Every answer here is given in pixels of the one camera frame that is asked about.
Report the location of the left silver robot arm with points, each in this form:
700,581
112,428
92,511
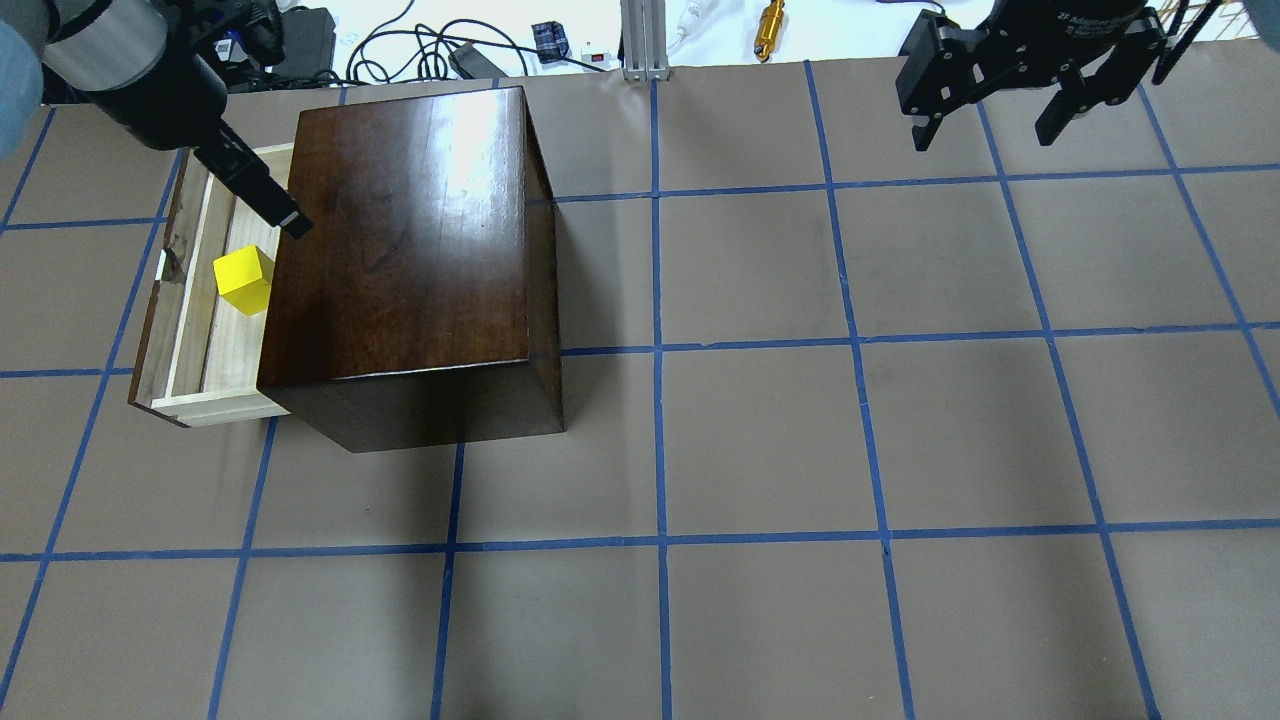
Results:
76,40

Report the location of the white power switch plug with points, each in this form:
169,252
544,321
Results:
597,56

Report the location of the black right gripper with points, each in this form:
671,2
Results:
1100,22

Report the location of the dark blue small device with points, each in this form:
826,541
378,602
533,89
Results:
551,42

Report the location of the yellow block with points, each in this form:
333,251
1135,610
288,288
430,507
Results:
244,279

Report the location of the light wood drawer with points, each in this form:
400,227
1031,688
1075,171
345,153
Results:
198,358

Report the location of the brass cylinder tool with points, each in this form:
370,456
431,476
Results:
768,30

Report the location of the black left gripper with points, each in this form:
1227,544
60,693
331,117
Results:
168,102

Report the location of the aluminium frame post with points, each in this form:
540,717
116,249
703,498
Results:
644,54

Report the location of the dark wooden drawer cabinet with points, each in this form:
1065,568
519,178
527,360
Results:
422,308

